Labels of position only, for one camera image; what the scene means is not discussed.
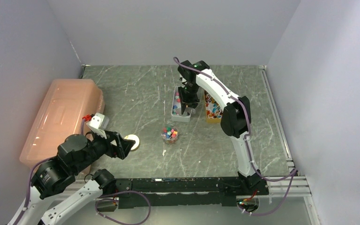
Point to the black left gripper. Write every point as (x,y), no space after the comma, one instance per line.
(124,145)

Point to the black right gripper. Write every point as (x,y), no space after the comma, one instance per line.
(191,102)

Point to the white tin of pastel candies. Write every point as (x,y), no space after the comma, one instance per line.
(176,113)

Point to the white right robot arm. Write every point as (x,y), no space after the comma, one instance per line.
(235,121)

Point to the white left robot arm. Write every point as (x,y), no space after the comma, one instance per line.
(50,177)

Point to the gold tin of lollipops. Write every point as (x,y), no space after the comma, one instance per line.
(213,111)

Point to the clear plastic cup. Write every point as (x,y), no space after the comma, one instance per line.
(169,133)

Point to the orange translucent storage box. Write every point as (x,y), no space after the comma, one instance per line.
(60,115)

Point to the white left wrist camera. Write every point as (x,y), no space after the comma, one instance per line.
(96,123)

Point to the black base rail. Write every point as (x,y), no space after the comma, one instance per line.
(128,199)

